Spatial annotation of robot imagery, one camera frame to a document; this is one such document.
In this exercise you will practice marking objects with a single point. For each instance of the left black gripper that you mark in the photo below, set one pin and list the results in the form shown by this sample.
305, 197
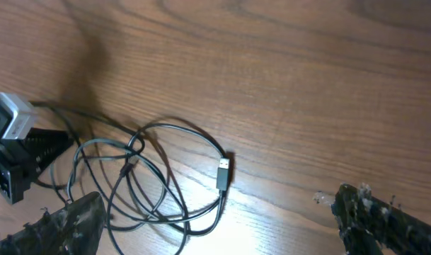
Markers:
21, 160

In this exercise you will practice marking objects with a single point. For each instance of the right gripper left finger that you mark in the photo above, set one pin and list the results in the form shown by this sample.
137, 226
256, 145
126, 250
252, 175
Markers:
75, 229

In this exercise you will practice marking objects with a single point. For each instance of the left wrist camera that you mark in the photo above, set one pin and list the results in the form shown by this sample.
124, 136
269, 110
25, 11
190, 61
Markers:
21, 116

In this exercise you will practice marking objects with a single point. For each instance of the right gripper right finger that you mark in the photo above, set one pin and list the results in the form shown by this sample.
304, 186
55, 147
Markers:
367, 225

